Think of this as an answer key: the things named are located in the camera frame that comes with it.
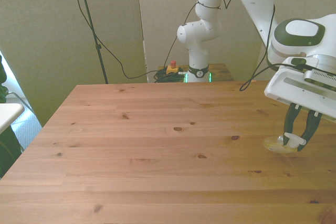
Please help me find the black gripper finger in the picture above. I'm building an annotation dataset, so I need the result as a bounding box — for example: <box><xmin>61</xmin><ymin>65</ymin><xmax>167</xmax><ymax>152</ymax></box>
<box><xmin>296</xmin><ymin>109</ymin><xmax>322</xmax><ymax>153</ymax></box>
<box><xmin>282</xmin><ymin>102</ymin><xmax>302</xmax><ymax>146</ymax></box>

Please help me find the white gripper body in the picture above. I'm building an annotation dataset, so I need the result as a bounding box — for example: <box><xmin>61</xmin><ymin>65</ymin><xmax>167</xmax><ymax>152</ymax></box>
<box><xmin>264</xmin><ymin>67</ymin><xmax>336</xmax><ymax>120</ymax></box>

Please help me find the small yellow object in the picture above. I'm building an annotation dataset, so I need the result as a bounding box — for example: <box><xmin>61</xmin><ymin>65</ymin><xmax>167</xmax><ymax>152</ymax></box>
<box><xmin>262</xmin><ymin>132</ymin><xmax>307</xmax><ymax>154</ymax></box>

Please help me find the yellow emergency stop button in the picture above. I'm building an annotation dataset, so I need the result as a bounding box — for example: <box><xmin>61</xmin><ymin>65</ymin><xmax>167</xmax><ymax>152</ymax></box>
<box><xmin>165</xmin><ymin>60</ymin><xmax>182</xmax><ymax>76</ymax></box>

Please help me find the white vertical corner strip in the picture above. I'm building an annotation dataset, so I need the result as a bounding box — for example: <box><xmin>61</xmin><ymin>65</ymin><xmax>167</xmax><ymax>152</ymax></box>
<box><xmin>135</xmin><ymin>0</ymin><xmax>149</xmax><ymax>83</ymax></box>

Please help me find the white side table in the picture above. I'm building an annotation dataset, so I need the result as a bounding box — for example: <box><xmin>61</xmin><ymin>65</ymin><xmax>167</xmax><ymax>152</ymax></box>
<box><xmin>0</xmin><ymin>103</ymin><xmax>25</xmax><ymax>134</ymax></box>

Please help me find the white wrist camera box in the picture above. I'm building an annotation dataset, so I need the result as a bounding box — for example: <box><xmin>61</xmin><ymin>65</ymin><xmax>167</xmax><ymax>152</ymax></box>
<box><xmin>282</xmin><ymin>56</ymin><xmax>336</xmax><ymax>84</ymax></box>

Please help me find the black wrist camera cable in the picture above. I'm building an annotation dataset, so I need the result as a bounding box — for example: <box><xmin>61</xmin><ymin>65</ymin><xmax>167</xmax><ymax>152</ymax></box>
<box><xmin>164</xmin><ymin>0</ymin><xmax>307</xmax><ymax>92</ymax></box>

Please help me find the wooden robot base pedestal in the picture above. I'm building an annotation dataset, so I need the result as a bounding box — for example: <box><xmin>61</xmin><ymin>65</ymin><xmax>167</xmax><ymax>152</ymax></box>
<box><xmin>156</xmin><ymin>63</ymin><xmax>235</xmax><ymax>83</ymax></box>

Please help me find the black cable bundle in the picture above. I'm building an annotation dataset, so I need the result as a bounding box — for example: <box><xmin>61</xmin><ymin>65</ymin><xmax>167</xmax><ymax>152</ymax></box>
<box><xmin>153</xmin><ymin>68</ymin><xmax>185</xmax><ymax>83</ymax></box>

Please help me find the black stand camera cable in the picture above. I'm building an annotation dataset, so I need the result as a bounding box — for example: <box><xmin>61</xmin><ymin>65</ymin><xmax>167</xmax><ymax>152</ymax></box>
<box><xmin>65</xmin><ymin>0</ymin><xmax>169</xmax><ymax>80</ymax></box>

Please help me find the thin black camera stand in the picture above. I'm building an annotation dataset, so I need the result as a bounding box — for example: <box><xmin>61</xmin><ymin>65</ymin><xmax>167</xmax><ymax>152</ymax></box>
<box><xmin>75</xmin><ymin>0</ymin><xmax>109</xmax><ymax>84</ymax></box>

